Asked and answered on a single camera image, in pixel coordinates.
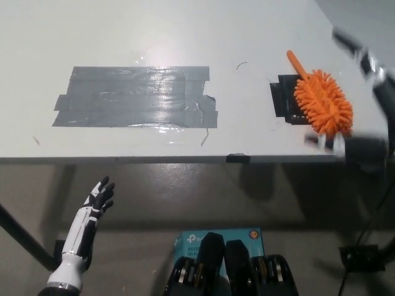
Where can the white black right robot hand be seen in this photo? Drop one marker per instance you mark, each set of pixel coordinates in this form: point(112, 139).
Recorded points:
point(367, 152)

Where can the teal router box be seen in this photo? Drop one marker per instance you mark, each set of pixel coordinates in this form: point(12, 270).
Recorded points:
point(191, 242)

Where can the black tape square mark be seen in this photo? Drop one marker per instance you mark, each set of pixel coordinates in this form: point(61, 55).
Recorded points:
point(282, 98)

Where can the small black tape strip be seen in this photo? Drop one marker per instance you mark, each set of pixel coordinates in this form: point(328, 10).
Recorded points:
point(238, 158)

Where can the orange spiky duster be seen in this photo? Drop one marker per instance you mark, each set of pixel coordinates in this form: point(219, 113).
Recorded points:
point(324, 105)

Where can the black diagonal table leg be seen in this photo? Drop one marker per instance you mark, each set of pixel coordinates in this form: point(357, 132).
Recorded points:
point(27, 237)

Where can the black robot torso blocks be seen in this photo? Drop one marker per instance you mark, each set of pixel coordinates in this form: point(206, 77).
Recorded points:
point(234, 265)

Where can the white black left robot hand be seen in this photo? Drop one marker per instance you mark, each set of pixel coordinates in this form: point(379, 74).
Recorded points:
point(83, 228)

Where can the grey duct tape patch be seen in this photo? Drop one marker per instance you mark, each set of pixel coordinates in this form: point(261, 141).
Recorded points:
point(135, 98)

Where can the black floor foot plate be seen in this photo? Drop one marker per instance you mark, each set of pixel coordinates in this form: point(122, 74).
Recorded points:
point(359, 257)
point(60, 248)

